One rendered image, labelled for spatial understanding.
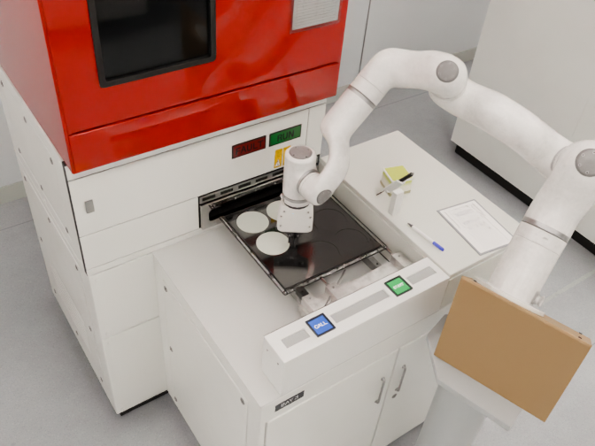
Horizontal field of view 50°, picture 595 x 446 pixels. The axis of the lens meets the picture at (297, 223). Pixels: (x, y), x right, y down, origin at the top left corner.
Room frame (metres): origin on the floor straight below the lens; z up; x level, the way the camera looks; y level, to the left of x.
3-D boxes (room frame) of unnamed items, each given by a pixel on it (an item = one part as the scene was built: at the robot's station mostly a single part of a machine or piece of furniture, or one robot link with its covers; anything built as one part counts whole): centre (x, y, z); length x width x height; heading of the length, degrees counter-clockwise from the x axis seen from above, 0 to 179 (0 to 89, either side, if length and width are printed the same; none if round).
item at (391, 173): (1.61, -0.30, 1.00); 0.07 x 0.07 x 0.07; 23
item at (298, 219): (1.38, 0.01, 1.03); 0.10 x 0.07 x 0.11; 95
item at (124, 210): (1.50, 0.27, 1.02); 0.82 x 0.03 x 0.40; 128
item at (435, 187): (1.60, -0.38, 0.89); 0.62 x 0.35 x 0.14; 38
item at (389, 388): (1.41, -0.14, 0.41); 0.97 x 0.64 x 0.82; 128
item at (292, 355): (1.12, -0.19, 0.89); 0.55 x 0.09 x 0.14; 128
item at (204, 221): (1.60, 0.13, 0.89); 0.44 x 0.02 x 0.10; 128
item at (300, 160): (1.38, 0.01, 1.17); 0.09 x 0.08 x 0.13; 39
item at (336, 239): (1.44, -0.01, 0.90); 0.34 x 0.34 x 0.01; 38
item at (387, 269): (1.25, -0.19, 0.87); 0.36 x 0.08 x 0.03; 128
